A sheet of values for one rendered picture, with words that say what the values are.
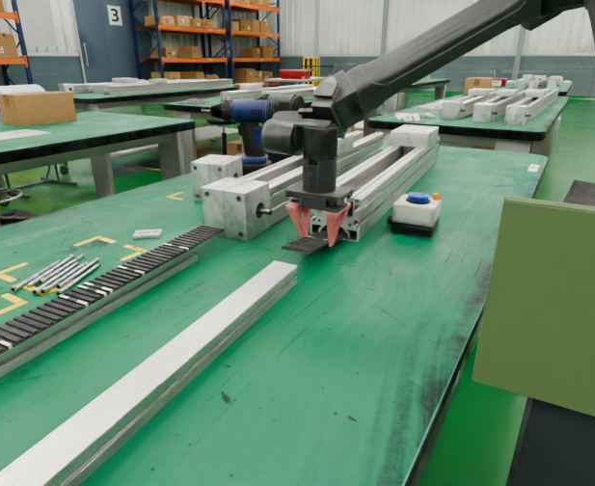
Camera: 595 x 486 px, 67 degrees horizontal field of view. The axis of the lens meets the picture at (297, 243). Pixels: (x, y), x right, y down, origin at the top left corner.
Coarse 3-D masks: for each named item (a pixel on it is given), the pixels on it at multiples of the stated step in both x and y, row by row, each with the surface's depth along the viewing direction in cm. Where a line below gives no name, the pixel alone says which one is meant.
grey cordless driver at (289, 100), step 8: (264, 96) 143; (272, 96) 141; (280, 96) 140; (288, 96) 138; (296, 96) 137; (280, 104) 139; (288, 104) 138; (296, 104) 137; (304, 104) 141; (272, 152) 146; (272, 160) 147; (280, 160) 145
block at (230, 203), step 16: (208, 192) 86; (224, 192) 84; (240, 192) 83; (256, 192) 86; (208, 208) 87; (224, 208) 86; (240, 208) 84; (256, 208) 87; (208, 224) 89; (224, 224) 87; (240, 224) 85; (256, 224) 88
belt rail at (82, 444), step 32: (256, 288) 62; (288, 288) 68; (224, 320) 55; (256, 320) 60; (160, 352) 49; (192, 352) 49; (128, 384) 44; (160, 384) 44; (96, 416) 40; (128, 416) 41; (32, 448) 37; (64, 448) 37; (96, 448) 38; (0, 480) 34; (32, 480) 34; (64, 480) 36
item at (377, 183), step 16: (432, 144) 139; (368, 160) 114; (384, 160) 120; (400, 160) 114; (416, 160) 126; (432, 160) 144; (352, 176) 99; (368, 176) 109; (384, 176) 98; (400, 176) 108; (416, 176) 125; (368, 192) 87; (384, 192) 97; (400, 192) 110; (352, 208) 87; (368, 208) 88; (384, 208) 99; (320, 224) 88; (352, 224) 85; (368, 224) 90; (352, 240) 86
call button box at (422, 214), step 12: (396, 204) 88; (408, 204) 88; (420, 204) 88; (432, 204) 87; (396, 216) 89; (408, 216) 88; (420, 216) 87; (432, 216) 86; (396, 228) 90; (408, 228) 89; (420, 228) 88; (432, 228) 87
